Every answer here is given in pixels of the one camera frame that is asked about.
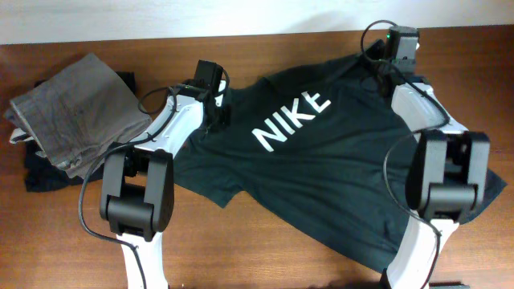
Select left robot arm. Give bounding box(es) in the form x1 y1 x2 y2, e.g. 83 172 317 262
100 60 230 288

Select black Nike t-shirt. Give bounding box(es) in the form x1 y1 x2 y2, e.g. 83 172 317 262
172 51 508 274

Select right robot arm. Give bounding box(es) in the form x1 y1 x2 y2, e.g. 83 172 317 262
363 22 490 289

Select folded grey trousers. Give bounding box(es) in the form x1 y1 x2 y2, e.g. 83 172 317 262
4 54 152 178

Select folded black garment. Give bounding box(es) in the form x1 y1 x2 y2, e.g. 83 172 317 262
24 71 137 193

